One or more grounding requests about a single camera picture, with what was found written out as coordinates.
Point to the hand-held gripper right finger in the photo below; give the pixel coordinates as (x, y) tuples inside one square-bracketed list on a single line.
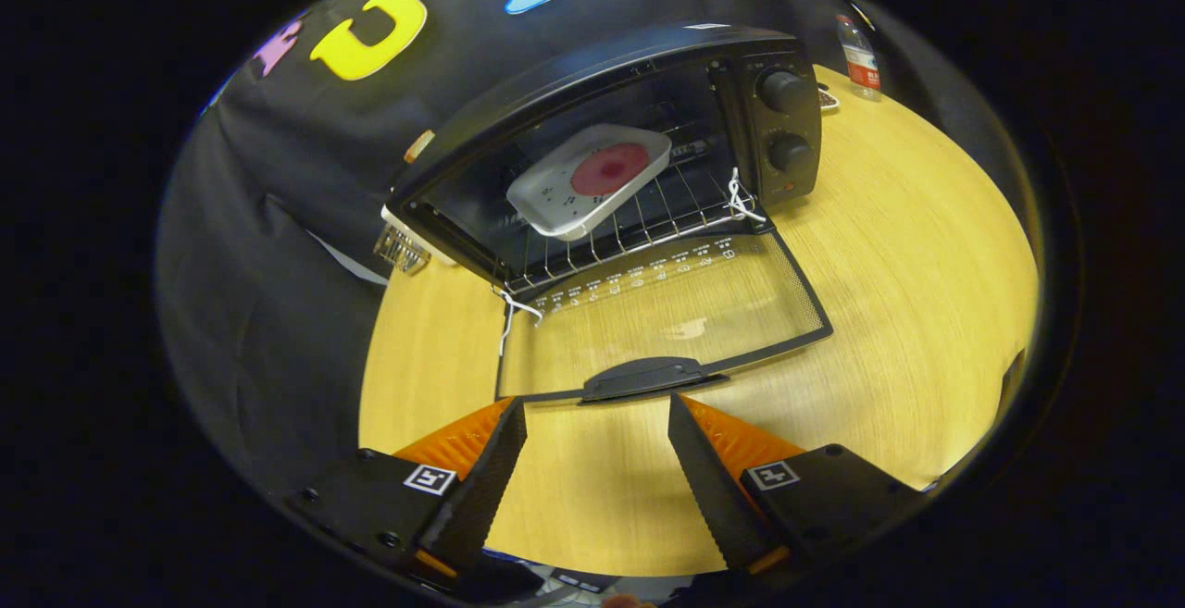
[(713, 488)]

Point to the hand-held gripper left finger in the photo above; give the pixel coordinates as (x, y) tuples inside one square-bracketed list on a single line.
[(481, 488)]

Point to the white food tray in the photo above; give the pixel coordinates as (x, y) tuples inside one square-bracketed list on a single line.
[(546, 196)]

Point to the pink ham slice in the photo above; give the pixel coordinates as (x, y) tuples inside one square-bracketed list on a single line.
[(611, 168)]

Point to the black toaster oven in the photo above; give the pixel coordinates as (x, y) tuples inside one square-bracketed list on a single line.
[(555, 90)]

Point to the brown toast slice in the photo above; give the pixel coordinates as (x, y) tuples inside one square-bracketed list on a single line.
[(418, 146)]

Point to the white divided bean dish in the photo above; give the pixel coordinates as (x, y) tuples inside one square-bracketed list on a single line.
[(827, 99)]

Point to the clear plastic water bottle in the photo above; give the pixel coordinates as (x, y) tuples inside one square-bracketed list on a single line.
[(861, 62)]

